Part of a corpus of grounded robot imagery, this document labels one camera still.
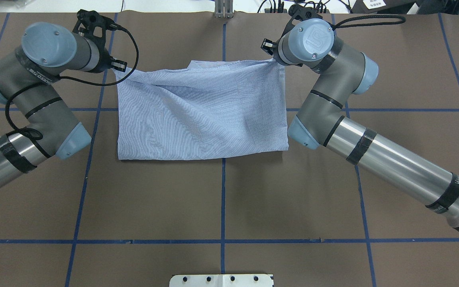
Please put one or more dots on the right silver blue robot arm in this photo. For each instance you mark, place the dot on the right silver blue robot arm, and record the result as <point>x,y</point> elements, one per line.
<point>344,71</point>

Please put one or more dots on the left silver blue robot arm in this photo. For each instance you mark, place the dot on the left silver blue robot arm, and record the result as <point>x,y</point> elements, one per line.
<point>42,124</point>

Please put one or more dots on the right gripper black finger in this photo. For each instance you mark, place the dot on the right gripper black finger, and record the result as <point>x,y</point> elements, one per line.
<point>269,46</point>

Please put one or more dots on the orange black usb hub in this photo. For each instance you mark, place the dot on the orange black usb hub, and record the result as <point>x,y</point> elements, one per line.
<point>278,9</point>

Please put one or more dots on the black box with white label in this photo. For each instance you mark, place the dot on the black box with white label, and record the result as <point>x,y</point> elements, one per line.
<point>382,6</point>

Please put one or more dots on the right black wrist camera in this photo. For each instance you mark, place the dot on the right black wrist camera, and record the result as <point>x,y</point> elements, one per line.
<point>300,13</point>

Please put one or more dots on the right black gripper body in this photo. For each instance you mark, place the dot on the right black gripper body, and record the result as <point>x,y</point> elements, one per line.
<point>278,57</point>

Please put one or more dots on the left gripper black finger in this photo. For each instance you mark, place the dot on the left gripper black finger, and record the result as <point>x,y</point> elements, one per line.
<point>118,65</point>

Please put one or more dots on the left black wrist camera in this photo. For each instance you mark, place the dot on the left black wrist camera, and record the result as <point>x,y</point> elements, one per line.
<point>93,25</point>

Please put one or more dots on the aluminium frame post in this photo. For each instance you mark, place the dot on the aluminium frame post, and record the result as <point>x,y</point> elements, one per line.
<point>223,9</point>

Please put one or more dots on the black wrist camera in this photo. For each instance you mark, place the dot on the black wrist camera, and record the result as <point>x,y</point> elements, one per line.
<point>93,25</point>
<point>300,13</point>

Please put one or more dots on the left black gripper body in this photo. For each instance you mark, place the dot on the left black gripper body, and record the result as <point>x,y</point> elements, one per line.
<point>102,64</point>

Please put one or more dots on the light blue striped shirt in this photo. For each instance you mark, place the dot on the light blue striped shirt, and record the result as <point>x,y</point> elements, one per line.
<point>209,110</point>

